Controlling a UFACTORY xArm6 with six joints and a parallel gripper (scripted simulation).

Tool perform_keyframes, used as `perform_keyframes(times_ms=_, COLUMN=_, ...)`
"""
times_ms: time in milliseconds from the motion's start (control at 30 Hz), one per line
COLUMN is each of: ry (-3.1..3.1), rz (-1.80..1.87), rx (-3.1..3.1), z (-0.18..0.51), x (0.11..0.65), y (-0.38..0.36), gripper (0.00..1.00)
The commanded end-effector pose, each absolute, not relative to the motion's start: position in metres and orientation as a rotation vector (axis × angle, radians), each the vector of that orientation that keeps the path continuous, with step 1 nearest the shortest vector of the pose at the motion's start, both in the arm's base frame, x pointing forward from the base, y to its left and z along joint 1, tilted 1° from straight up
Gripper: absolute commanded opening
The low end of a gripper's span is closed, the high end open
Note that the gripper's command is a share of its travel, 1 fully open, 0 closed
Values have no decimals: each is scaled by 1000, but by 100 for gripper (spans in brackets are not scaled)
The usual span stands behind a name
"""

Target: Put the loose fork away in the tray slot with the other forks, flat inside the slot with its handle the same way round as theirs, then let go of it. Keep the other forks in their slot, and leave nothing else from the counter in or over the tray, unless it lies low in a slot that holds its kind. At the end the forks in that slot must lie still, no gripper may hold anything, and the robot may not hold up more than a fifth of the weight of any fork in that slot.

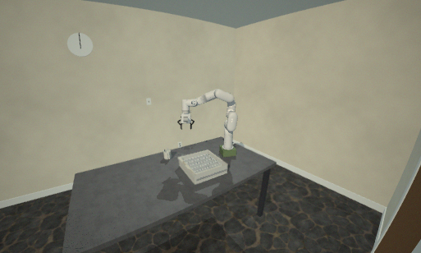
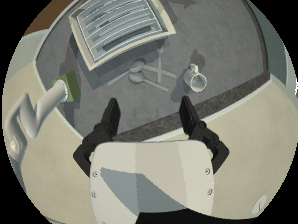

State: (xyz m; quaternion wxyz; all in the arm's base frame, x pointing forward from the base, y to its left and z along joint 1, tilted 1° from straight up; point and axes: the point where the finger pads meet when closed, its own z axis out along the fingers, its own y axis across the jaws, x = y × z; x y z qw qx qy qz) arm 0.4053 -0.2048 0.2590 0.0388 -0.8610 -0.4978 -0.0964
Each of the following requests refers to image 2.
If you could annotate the off-white mug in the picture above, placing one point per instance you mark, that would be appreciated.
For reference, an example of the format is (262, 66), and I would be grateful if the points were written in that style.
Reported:
(198, 82)

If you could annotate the beige open-top drawer box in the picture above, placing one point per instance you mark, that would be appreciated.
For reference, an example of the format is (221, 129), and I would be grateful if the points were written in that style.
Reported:
(158, 10)

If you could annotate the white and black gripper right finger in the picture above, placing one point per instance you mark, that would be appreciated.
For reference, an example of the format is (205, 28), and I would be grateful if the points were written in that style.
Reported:
(197, 129)

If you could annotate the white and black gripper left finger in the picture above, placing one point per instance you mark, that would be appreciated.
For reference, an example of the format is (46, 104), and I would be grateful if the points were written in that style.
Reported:
(103, 131)

